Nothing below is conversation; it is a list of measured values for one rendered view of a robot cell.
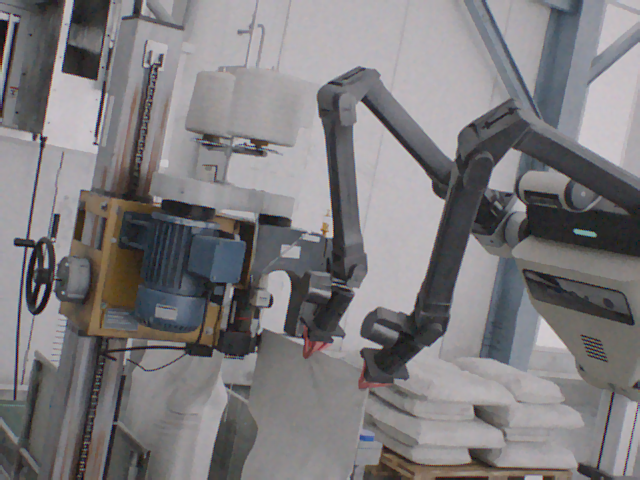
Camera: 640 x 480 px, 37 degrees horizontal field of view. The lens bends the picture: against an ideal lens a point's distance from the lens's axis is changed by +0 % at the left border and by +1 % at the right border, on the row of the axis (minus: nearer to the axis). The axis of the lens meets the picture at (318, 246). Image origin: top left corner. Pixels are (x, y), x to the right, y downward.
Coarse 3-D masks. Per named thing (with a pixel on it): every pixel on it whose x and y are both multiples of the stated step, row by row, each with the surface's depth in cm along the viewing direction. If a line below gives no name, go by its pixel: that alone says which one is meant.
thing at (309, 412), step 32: (288, 352) 228; (320, 352) 218; (256, 384) 239; (288, 384) 227; (320, 384) 217; (352, 384) 202; (256, 416) 237; (288, 416) 225; (320, 416) 214; (352, 416) 201; (256, 448) 225; (288, 448) 219; (320, 448) 211; (352, 448) 199
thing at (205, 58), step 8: (200, 48) 540; (208, 48) 542; (216, 48) 547; (192, 56) 539; (200, 56) 541; (208, 56) 543; (216, 56) 548; (184, 64) 540; (192, 64) 540; (200, 64) 542; (208, 64) 545; (216, 64) 550; (184, 72) 540; (192, 72) 541; (184, 80) 540; (192, 80) 541; (184, 88) 539; (192, 88) 541; (184, 96) 540; (184, 104) 542; (176, 112) 543; (184, 112) 546; (176, 120) 551
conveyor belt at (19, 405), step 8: (0, 400) 385; (8, 400) 387; (16, 400) 389; (24, 400) 392; (0, 408) 374; (8, 408) 376; (16, 408) 378; (0, 416) 363; (8, 416) 365; (16, 416) 367; (8, 424) 355; (16, 424) 357; (16, 432) 347
